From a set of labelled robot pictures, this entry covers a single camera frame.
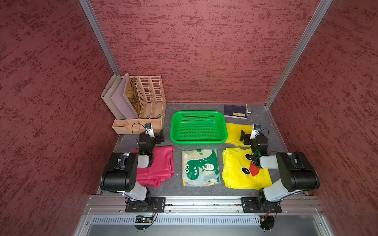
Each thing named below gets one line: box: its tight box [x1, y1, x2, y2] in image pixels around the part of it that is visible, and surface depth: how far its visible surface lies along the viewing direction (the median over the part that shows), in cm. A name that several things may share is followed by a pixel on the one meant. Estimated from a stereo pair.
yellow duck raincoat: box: [221, 147, 273, 190], surface depth 86 cm
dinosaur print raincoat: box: [181, 148, 221, 187], surface depth 85 cm
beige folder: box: [100, 73, 127, 120], surface depth 91 cm
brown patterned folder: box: [126, 76, 142, 117], surface depth 102 cm
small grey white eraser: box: [245, 103, 252, 116], surface depth 116 cm
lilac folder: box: [111, 72, 139, 120], surface depth 92 cm
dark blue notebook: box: [223, 104, 248, 119], surface depth 117 cm
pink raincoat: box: [132, 145, 175, 189], surface depth 83 cm
